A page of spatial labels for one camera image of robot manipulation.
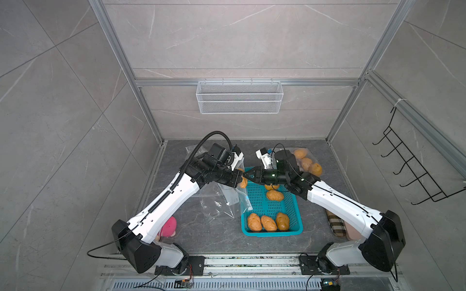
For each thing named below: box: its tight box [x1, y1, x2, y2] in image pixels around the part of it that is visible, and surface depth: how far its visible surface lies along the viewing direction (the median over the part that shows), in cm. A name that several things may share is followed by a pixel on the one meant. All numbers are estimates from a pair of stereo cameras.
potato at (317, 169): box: [311, 163, 323, 177], surface depth 98 cm
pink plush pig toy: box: [160, 216, 177, 238], surface depth 81 cm
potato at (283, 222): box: [276, 212, 290, 232], surface depth 82 cm
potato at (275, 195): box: [266, 189, 284, 202], surface depth 90 cm
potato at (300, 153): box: [294, 148, 308, 159], surface depth 109 cm
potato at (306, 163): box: [301, 157, 313, 172], surface depth 105 cm
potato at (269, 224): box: [260, 215, 278, 233], surface depth 82 cm
